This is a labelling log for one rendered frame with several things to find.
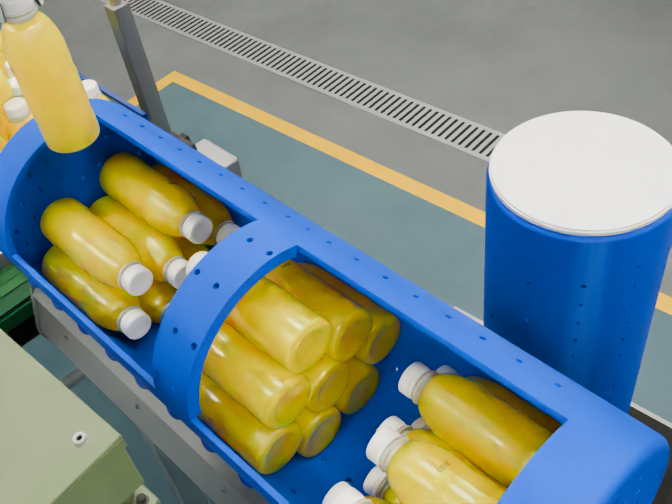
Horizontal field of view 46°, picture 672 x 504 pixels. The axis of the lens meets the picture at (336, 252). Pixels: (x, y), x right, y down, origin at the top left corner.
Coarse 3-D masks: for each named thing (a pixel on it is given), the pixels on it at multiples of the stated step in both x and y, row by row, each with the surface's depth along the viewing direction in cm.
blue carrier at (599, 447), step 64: (128, 128) 107; (0, 192) 107; (64, 192) 118; (256, 192) 98; (256, 256) 85; (320, 256) 85; (192, 320) 84; (448, 320) 79; (192, 384) 85; (384, 384) 102; (512, 384) 71; (576, 384) 75; (576, 448) 66; (640, 448) 66
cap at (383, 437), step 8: (376, 432) 80; (384, 432) 79; (392, 432) 80; (376, 440) 79; (384, 440) 79; (392, 440) 79; (368, 448) 79; (376, 448) 79; (384, 448) 78; (368, 456) 80; (376, 456) 79; (376, 464) 80
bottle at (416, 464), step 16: (400, 448) 77; (416, 448) 76; (432, 448) 76; (384, 464) 78; (400, 464) 76; (416, 464) 75; (432, 464) 75; (448, 464) 75; (464, 464) 75; (400, 480) 75; (416, 480) 74; (432, 480) 74; (448, 480) 73; (464, 480) 73; (480, 480) 73; (400, 496) 76; (416, 496) 74; (432, 496) 73; (448, 496) 72; (464, 496) 72; (480, 496) 72; (496, 496) 72
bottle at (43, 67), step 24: (24, 24) 89; (48, 24) 91; (24, 48) 90; (48, 48) 91; (24, 72) 92; (48, 72) 92; (72, 72) 95; (24, 96) 95; (48, 96) 94; (72, 96) 96; (48, 120) 97; (72, 120) 97; (96, 120) 101; (48, 144) 100; (72, 144) 99
